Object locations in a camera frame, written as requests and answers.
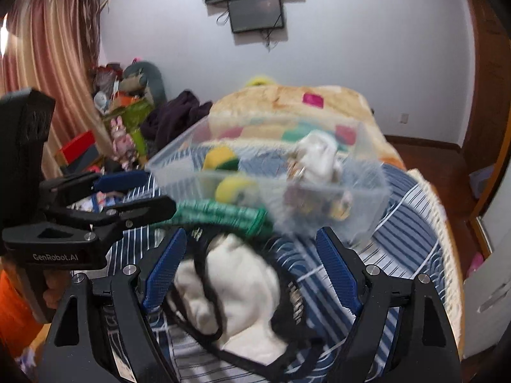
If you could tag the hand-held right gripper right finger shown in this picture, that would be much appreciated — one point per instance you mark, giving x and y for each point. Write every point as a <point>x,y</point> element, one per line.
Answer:
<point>338,271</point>

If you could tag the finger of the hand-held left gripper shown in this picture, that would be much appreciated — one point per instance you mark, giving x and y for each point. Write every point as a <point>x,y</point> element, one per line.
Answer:
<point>119,179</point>
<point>135,213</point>

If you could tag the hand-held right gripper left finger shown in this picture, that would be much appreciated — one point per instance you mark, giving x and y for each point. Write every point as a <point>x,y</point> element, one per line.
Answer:
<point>164,273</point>

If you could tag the white and black garment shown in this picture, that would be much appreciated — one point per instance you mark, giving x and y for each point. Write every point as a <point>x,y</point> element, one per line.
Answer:
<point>293,299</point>

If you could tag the white soft cloth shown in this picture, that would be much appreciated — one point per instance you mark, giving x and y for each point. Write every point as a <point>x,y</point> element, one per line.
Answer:
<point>243,283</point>

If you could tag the green cloth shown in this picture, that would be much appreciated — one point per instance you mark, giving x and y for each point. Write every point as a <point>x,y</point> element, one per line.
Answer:
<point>223,213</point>

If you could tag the clear plastic storage bin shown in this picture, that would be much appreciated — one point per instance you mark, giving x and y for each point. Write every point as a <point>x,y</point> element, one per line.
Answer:
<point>275,203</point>

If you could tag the person's left forearm orange sleeve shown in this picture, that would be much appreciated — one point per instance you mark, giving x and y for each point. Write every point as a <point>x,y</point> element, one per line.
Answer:
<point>16,311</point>

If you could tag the person's left hand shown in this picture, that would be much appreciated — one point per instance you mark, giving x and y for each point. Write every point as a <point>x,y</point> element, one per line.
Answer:
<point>56,291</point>

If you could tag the pink bunny toy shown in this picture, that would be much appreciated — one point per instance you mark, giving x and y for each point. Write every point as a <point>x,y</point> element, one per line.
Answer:
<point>121,139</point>

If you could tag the red box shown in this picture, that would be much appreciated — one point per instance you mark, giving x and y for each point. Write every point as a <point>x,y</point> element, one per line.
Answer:
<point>78,145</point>

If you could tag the green plastic bag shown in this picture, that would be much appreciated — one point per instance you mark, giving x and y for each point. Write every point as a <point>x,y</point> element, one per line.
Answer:
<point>135,117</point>

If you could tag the blue striped bed sheet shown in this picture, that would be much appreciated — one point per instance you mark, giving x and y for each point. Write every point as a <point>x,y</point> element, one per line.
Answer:
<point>403,239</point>

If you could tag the dark purple clothing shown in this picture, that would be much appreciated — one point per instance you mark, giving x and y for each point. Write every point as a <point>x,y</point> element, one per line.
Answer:
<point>171,119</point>

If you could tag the yellow green rolled socks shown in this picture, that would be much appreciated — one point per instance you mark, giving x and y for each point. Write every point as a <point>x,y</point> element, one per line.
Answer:
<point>233,189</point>

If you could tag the yellow green sponge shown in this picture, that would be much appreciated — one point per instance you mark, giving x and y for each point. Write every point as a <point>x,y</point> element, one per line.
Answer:
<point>220,158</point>

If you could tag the grey plush pillow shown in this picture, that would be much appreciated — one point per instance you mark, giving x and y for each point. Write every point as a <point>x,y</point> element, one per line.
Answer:
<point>149,78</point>

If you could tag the pink beige curtain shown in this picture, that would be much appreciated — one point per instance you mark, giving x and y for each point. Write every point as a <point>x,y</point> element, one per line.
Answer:
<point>44,48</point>

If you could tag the white patterned cloth in bin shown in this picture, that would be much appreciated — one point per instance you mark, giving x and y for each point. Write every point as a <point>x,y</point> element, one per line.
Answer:
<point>317,159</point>

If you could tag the white cabinet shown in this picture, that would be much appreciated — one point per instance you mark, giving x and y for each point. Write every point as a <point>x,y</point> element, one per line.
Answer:
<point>489,287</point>

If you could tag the yellow plush toy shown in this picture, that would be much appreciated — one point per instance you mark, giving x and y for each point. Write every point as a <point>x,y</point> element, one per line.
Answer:
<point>259,80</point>

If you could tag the beige patterned blanket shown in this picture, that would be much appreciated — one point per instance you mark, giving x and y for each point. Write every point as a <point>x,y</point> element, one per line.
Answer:
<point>275,103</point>

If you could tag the brown wooden door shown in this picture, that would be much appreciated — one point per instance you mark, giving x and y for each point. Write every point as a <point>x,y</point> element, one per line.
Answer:
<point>485,87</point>

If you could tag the white wall outlet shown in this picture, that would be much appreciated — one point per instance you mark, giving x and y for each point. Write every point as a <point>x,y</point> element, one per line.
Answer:
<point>403,118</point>

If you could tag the small black wall monitor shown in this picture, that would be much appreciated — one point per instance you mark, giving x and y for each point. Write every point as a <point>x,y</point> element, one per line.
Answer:
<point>255,12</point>

